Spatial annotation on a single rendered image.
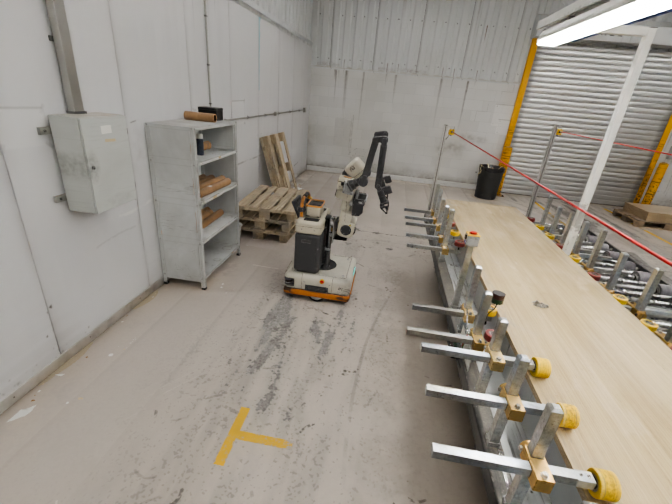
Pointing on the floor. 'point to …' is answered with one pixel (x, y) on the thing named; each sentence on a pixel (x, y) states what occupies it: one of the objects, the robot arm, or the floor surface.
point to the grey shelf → (188, 203)
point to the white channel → (617, 102)
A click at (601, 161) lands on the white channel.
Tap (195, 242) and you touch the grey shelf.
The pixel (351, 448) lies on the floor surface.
